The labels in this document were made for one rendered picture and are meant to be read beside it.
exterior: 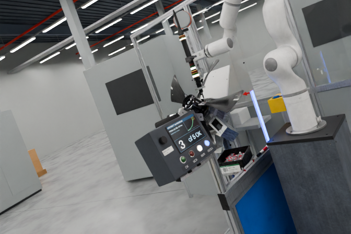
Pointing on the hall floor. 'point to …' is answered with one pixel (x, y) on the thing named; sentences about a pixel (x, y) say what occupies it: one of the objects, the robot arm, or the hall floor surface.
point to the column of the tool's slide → (193, 47)
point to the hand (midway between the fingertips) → (190, 58)
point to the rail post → (234, 221)
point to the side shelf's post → (251, 142)
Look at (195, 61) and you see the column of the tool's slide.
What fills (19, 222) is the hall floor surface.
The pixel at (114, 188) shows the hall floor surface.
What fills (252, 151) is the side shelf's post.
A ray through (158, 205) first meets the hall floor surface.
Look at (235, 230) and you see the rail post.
